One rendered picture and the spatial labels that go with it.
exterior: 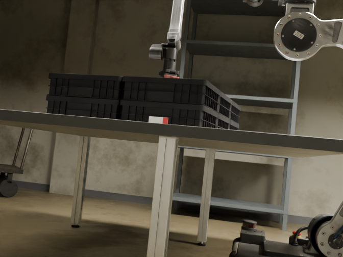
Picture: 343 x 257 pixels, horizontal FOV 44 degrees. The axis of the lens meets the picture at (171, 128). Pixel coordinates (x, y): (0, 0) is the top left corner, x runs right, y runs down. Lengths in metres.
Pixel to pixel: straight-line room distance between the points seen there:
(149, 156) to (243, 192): 1.12
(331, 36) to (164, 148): 0.82
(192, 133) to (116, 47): 3.78
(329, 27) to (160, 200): 0.97
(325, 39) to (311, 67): 2.99
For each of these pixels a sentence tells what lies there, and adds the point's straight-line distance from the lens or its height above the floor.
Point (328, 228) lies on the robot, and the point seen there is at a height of 0.38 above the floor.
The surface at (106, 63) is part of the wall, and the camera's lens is 5.11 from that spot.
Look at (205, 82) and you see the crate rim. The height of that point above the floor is 0.92.
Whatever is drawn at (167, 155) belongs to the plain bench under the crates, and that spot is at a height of 0.59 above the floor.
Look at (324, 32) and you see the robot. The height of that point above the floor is 1.15.
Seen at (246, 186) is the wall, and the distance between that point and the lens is 4.69.
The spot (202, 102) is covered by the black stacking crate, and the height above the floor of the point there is 0.83.
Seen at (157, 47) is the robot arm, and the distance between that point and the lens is 2.00.
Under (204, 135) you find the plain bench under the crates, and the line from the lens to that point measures 1.41.
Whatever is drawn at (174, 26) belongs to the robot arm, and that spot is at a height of 1.20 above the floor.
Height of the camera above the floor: 0.61
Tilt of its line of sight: 3 degrees up
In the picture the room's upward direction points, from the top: 6 degrees clockwise
